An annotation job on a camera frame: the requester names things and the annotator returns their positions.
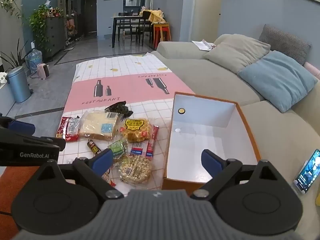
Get orange fleece blanket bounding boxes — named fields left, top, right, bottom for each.
left=0, top=166, right=34, bottom=230

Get orange stool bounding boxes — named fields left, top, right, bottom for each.
left=153, top=22, right=172, bottom=51

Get black dining chair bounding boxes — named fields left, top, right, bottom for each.
left=136, top=17, right=153, bottom=46
left=117, top=12, right=134, bottom=43

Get dark entrance door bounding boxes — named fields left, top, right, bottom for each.
left=82, top=0, right=98, bottom=38

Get trailing green potted plant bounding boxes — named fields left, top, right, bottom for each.
left=29, top=5, right=63, bottom=53

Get waffle packet with yellow label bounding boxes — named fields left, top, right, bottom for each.
left=119, top=118, right=153, bottom=143

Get shoe rack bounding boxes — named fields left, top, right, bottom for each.
left=65, top=15, right=81, bottom=46

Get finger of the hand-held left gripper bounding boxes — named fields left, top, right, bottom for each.
left=0, top=116, right=36, bottom=137
left=35, top=136, right=66, bottom=152

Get pink space heater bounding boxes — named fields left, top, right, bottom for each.
left=37, top=63, right=50, bottom=80

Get red and white snack packet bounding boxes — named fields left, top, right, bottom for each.
left=101, top=169, right=118, bottom=188

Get smartphone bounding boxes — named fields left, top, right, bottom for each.
left=295, top=149, right=320, bottom=193

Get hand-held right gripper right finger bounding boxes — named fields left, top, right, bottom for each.
left=191, top=149, right=278, bottom=200

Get long-leaf potted plant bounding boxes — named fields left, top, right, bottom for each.
left=0, top=39, right=28, bottom=72

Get large water bottle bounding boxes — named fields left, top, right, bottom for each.
left=27, top=49, right=43, bottom=73

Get black dining table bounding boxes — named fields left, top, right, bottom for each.
left=111, top=15, right=153, bottom=48

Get beige sofa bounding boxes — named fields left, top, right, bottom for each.
left=150, top=34, right=320, bottom=207

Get sausage pack with blue label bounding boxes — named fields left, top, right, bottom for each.
left=129, top=141, right=149, bottom=157

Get dark crinkled snack packet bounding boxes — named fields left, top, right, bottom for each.
left=104, top=101, right=134, bottom=120

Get dark green cabinet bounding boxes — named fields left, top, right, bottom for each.
left=44, top=16, right=67, bottom=62

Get hanging vine plant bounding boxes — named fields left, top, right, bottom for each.
left=0, top=0, right=23, bottom=18

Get beige cushion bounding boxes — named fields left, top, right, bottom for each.
left=204, top=34, right=271, bottom=74

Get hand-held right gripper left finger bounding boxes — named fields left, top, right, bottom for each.
left=37, top=149, right=124, bottom=199

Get yellow cloth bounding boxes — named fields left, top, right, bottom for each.
left=139, top=9, right=167, bottom=26

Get grey striped cushion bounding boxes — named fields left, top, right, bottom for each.
left=259, top=24, right=312, bottom=65

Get orange cardboard box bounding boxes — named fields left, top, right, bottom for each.
left=161, top=92, right=262, bottom=191

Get light blue cushion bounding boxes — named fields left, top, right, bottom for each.
left=237, top=50, right=318, bottom=113

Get dark snack bar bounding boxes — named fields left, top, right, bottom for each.
left=87, top=139, right=102, bottom=155

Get blue pedal trash can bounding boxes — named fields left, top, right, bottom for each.
left=6, top=66, right=32, bottom=103

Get pink cushion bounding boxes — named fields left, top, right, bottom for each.
left=304, top=62, right=320, bottom=79

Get papers on sofa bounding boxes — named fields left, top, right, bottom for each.
left=192, top=39, right=217, bottom=52

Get clear popcorn snack packet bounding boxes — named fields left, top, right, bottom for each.
left=119, top=154, right=153, bottom=186

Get green snack packet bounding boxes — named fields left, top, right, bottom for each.
left=108, top=140, right=128, bottom=164

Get sliced bread bag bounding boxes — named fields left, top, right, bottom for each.
left=79, top=110, right=121, bottom=142

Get beige room door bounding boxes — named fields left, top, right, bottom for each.
left=191, top=0, right=221, bottom=43

